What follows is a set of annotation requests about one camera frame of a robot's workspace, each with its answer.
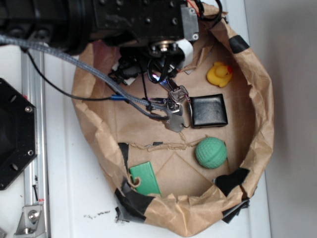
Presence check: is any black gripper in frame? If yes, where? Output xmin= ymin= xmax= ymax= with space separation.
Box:
xmin=90 ymin=0 xmax=199 ymax=69

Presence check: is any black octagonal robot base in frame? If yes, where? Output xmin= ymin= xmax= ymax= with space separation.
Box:
xmin=0 ymin=78 xmax=37 ymax=191

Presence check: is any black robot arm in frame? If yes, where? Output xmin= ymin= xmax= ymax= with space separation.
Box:
xmin=0 ymin=0 xmax=199 ymax=69

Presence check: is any green foam ball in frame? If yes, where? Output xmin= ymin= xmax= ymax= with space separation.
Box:
xmin=195 ymin=137 xmax=227 ymax=169

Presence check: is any silver key bunch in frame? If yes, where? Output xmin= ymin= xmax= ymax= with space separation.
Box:
xmin=149 ymin=77 xmax=190 ymax=132

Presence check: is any yellow rubber duck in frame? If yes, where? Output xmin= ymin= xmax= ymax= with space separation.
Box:
xmin=207 ymin=61 xmax=233 ymax=88

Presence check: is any black leather key pouch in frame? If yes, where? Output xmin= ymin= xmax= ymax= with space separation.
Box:
xmin=190 ymin=94 xmax=228 ymax=128

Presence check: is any green rectangular block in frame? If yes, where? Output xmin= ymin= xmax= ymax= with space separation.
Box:
xmin=129 ymin=162 xmax=161 ymax=195

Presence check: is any brown paper bag bin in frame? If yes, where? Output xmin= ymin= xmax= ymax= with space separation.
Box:
xmin=71 ymin=0 xmax=275 ymax=238

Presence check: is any white tray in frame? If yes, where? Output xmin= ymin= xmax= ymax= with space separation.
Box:
xmin=44 ymin=0 xmax=271 ymax=238

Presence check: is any grey braided cable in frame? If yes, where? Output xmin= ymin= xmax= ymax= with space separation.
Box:
xmin=0 ymin=33 xmax=171 ymax=121

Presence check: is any thin black cable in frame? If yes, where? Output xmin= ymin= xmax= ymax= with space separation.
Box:
xmin=26 ymin=51 xmax=129 ymax=103

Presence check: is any aluminium extrusion rail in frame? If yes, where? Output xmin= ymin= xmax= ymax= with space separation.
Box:
xmin=14 ymin=50 xmax=51 ymax=238

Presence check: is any metal corner bracket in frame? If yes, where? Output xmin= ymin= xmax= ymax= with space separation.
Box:
xmin=14 ymin=205 xmax=46 ymax=238

